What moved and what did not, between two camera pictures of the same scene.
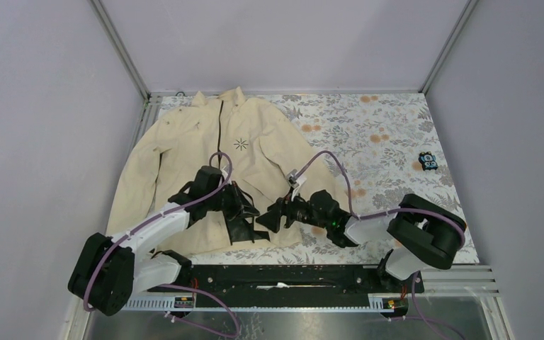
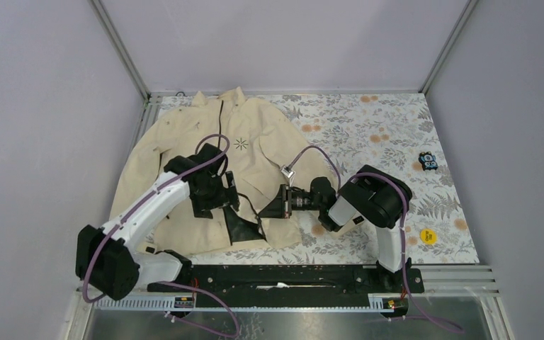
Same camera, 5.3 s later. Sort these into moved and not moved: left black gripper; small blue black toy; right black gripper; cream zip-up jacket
Moved: left black gripper; right black gripper
Not moved: cream zip-up jacket; small blue black toy
